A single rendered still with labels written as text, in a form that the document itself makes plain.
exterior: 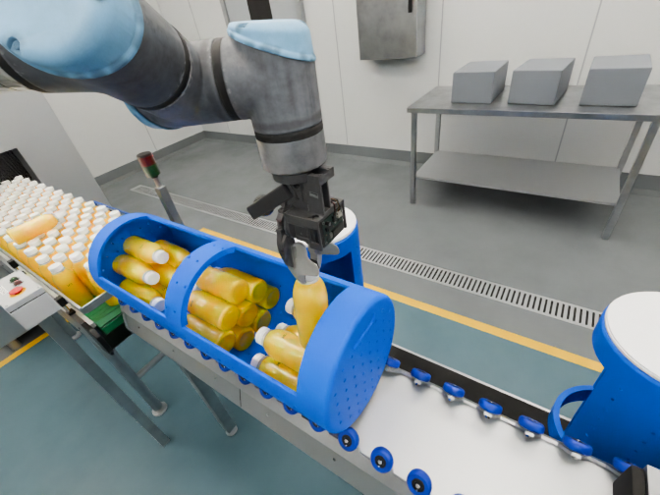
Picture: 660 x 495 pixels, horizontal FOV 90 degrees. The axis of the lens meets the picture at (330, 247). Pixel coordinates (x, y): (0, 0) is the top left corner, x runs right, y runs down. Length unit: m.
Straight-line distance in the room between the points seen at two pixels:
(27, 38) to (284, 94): 0.21
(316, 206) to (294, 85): 0.16
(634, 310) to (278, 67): 0.90
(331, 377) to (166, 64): 0.48
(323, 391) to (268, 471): 1.28
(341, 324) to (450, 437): 0.36
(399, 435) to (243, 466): 1.19
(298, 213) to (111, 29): 0.29
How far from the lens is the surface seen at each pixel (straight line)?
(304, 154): 0.43
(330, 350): 0.58
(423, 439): 0.82
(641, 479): 0.73
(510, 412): 1.79
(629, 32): 3.58
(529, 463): 0.84
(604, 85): 2.87
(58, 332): 1.52
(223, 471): 1.93
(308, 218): 0.46
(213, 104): 0.43
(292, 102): 0.41
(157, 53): 0.36
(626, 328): 0.96
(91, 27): 0.31
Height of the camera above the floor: 1.68
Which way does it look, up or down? 37 degrees down
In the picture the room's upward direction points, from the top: 10 degrees counter-clockwise
